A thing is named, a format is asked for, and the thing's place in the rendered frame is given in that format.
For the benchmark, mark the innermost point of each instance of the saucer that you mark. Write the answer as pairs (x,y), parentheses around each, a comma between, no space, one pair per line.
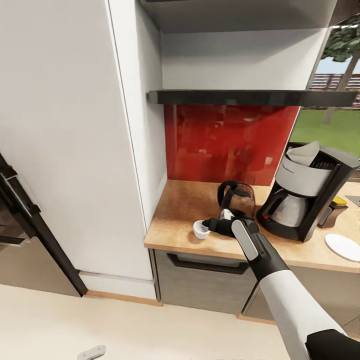
(344,246)

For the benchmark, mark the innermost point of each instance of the cabinet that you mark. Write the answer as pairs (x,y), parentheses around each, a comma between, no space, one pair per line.
(38,263)
(337,292)

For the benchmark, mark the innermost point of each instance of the bottle of coffee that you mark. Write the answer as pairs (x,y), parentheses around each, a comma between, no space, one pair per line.
(335,208)

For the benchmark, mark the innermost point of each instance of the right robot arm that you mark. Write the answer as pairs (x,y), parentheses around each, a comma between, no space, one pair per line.
(307,330)

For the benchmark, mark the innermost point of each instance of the coffee cup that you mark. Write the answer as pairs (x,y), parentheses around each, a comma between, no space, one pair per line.
(200,230)

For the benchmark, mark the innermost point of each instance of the paper coffee filter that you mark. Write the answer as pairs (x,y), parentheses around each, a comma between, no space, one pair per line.
(304,155)

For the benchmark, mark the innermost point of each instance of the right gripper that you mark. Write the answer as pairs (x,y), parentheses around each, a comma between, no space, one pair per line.
(215,225)

